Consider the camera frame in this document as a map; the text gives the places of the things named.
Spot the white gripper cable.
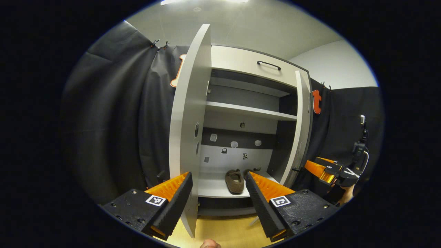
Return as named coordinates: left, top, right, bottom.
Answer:
left=360, top=150, right=370, bottom=174

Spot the cream cabinet drawer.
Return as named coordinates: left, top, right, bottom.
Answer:
left=210, top=45, right=309, bottom=88

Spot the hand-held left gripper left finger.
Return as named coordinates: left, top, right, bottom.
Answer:
left=100, top=172, right=193, bottom=241

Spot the white cabinet shelf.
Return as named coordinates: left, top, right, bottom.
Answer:
left=206, top=101, right=298, bottom=122

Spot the black backdrop cloth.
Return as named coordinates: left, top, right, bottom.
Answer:
left=60, top=21, right=384, bottom=207

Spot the white cabinet door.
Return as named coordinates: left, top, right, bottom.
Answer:
left=169, top=23, right=212, bottom=238
left=280, top=70, right=313, bottom=186

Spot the curved drawer handle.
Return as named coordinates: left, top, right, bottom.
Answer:
left=257, top=61, right=282, bottom=71

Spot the white shoe cabinet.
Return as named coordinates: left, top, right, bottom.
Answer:
left=169, top=23, right=314, bottom=238

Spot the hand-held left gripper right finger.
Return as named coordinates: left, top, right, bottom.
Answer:
left=245, top=171, right=340, bottom=242

